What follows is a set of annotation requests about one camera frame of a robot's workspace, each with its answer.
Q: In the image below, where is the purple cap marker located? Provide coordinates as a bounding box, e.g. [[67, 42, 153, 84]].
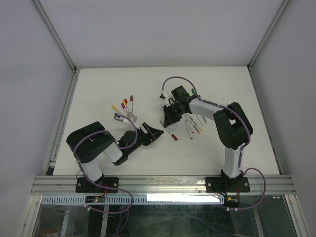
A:
[[121, 103, 130, 118]]

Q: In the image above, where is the yellow cap marker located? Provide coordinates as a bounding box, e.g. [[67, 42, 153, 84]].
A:
[[112, 105, 124, 116]]

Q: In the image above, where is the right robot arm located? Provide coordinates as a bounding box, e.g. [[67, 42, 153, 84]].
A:
[[160, 86, 253, 191]]

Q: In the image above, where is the white slotted cable duct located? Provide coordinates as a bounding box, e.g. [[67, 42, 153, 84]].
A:
[[42, 194, 224, 205]]

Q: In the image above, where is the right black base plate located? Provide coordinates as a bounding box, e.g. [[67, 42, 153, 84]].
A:
[[205, 176, 250, 193]]

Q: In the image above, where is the light green pen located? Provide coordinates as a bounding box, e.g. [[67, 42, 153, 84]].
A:
[[200, 115, 207, 124]]

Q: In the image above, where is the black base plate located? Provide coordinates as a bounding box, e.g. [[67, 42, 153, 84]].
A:
[[205, 176, 250, 193], [76, 177, 119, 193]]

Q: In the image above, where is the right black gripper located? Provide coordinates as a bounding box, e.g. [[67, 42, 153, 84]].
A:
[[162, 102, 183, 127]]

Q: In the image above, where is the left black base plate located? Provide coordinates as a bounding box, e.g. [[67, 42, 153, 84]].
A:
[[76, 177, 119, 193]]

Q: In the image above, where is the aluminium front rail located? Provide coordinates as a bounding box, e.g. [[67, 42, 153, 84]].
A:
[[31, 175, 296, 196]]

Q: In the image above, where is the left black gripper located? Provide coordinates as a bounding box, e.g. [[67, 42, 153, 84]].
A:
[[126, 122, 163, 155]]

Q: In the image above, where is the purple cable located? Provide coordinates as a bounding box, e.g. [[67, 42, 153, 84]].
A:
[[160, 76, 266, 211], [74, 112, 139, 237]]

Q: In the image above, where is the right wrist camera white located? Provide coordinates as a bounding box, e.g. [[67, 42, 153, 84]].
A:
[[159, 90, 170, 100]]

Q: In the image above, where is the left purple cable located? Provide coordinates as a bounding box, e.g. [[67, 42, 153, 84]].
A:
[[74, 112, 139, 237]]

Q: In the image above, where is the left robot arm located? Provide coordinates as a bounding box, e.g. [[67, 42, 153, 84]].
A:
[[66, 121, 164, 192]]

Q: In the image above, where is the yellow pen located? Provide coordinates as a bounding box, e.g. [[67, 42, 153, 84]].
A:
[[191, 118, 202, 134]]

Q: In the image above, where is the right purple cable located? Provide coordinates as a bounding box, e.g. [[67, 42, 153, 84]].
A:
[[160, 76, 266, 211]]

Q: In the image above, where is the red square-cap pen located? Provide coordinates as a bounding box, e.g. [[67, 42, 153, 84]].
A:
[[186, 117, 195, 134]]

